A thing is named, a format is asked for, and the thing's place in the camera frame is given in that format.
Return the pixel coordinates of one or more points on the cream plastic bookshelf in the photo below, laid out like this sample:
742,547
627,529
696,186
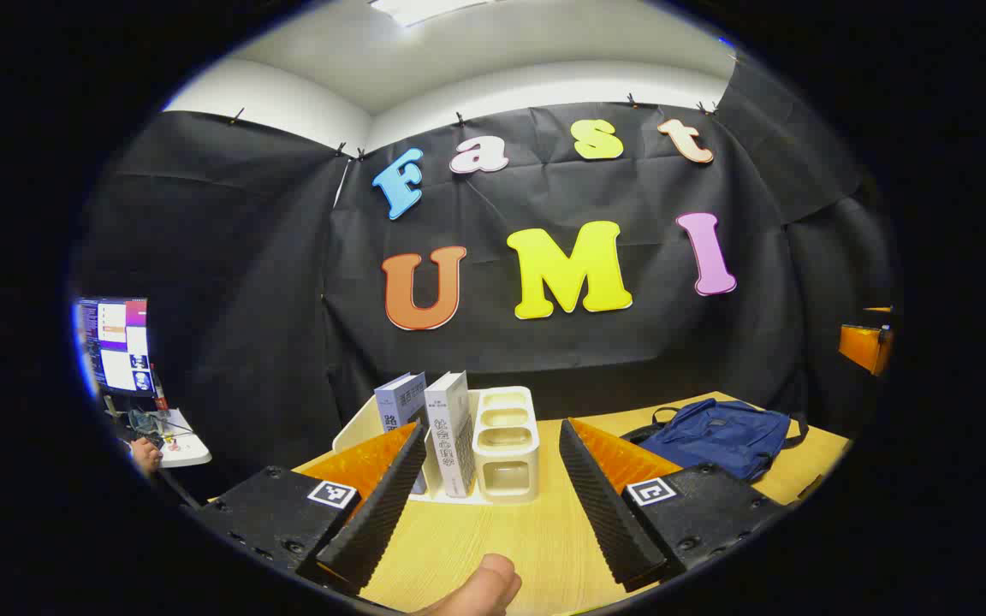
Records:
506,445

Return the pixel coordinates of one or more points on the orange object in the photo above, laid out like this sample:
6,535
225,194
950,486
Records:
865,349

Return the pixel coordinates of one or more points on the white book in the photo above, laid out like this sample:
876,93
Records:
450,428

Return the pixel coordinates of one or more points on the computer monitor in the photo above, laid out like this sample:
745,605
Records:
121,342

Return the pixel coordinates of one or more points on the ceiling light panel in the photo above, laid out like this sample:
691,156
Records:
424,8

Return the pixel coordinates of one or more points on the red-capped bottle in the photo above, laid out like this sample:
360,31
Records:
159,395

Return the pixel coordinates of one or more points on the blue schoolbag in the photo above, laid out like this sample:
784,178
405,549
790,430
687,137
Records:
720,436

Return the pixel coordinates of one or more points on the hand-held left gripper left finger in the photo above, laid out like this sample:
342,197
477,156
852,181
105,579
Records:
377,513

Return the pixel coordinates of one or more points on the small white side table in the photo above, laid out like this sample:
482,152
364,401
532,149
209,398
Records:
185,445

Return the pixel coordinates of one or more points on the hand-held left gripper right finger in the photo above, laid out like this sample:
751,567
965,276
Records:
604,513

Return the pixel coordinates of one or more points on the blue-grey book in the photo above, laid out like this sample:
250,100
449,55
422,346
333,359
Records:
399,402

